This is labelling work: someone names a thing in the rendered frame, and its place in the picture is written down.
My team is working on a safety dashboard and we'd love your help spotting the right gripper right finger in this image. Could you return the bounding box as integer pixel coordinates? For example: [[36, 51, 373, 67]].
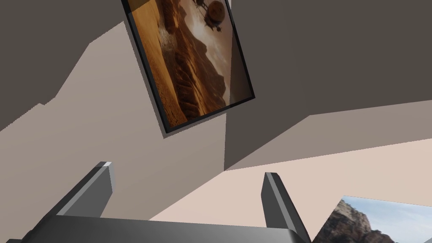
[[260, 172, 311, 243]]

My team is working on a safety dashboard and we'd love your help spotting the rock cliff and sky picture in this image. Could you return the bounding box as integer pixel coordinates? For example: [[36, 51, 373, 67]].
[[312, 195, 432, 243]]

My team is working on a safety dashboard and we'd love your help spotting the black-framed desert picture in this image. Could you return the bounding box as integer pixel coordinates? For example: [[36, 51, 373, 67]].
[[120, 0, 256, 135]]

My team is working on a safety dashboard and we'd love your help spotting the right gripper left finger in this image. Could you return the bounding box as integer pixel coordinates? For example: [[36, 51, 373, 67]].
[[55, 161, 116, 218]]

